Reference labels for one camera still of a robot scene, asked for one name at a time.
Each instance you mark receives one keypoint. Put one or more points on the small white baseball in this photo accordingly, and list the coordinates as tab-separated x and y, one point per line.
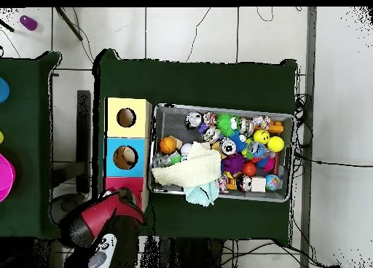
186	149

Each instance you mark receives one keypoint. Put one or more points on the wooden box with three holes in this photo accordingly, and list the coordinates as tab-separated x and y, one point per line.
128	131

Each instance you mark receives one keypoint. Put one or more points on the small orange basketball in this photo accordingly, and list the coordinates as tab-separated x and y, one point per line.
167	145

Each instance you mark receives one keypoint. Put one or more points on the light teal cloth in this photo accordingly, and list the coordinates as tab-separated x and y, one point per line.
201	195

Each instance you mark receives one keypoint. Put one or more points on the green fuzzy toy with eyes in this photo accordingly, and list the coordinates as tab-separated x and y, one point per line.
225	123

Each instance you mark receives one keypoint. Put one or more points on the black rod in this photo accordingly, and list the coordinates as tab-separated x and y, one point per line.
68	23

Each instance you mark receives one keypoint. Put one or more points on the silver crushed can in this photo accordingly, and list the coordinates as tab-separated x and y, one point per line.
194	119

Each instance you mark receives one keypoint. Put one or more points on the cream waffle cloth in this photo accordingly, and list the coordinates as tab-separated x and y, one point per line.
195	167

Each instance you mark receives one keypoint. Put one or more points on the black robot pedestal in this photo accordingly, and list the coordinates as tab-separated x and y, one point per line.
189	253

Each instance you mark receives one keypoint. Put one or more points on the yellow smiley face ball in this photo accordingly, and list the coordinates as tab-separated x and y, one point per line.
261	136

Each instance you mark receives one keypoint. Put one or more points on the blue plastic cup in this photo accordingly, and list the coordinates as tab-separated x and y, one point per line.
3	90

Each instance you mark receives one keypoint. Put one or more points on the black crushed soda can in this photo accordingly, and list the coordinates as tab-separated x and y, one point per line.
228	146

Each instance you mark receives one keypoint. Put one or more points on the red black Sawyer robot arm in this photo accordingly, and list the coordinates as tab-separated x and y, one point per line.
99	215

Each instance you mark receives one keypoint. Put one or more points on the small yellow ball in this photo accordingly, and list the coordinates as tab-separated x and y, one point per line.
1	137

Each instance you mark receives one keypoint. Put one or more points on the purple bottle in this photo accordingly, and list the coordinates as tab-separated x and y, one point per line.
28	22

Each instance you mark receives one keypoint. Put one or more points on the purple spiky ball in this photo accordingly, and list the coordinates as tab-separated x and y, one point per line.
233	163

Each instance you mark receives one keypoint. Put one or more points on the shallow clear mesh bin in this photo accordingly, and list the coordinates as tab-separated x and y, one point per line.
172	125

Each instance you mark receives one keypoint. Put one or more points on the dark green side table cloth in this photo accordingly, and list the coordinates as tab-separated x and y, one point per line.
26	105

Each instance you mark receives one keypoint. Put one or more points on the plain yellow ball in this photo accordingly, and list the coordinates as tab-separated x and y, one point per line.
275	144

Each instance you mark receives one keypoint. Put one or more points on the black upright panel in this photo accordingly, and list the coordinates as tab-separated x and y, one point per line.
83	134

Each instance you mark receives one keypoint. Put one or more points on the magenta plastic bowl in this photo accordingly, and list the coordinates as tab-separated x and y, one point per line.
5	177

